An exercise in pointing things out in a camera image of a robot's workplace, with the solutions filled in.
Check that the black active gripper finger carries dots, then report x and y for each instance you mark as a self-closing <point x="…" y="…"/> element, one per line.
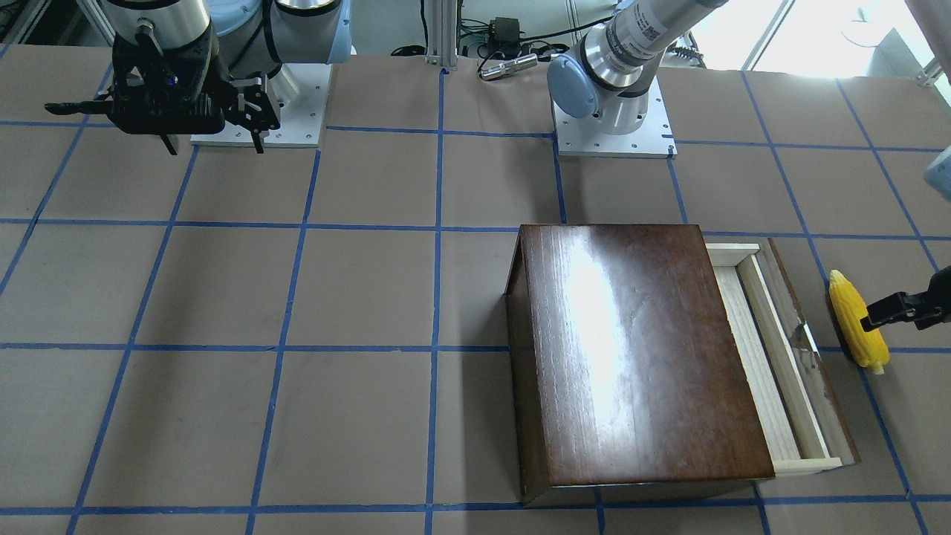
<point x="929" y="308"/>

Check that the black idle gripper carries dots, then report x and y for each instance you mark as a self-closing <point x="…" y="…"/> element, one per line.
<point x="213" y="76"/>

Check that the yellow corn cob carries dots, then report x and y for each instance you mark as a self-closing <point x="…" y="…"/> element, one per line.
<point x="867" y="348"/>

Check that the light wooden drawer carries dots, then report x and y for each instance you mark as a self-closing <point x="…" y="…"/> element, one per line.
<point x="804" y="427"/>

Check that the dark wooden drawer cabinet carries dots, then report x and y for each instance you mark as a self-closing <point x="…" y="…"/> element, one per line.
<point x="627" y="380"/>

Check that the brown paper grid mat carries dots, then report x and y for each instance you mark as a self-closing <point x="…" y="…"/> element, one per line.
<point x="314" y="340"/>

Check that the black power supply box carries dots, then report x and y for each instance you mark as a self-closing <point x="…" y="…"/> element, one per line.
<point x="504" y="32"/>

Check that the silver cylinder connector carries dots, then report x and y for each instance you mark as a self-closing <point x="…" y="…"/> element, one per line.
<point x="508" y="68"/>

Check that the aluminium frame post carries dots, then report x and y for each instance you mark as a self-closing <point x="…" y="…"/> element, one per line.
<point x="441" y="34"/>

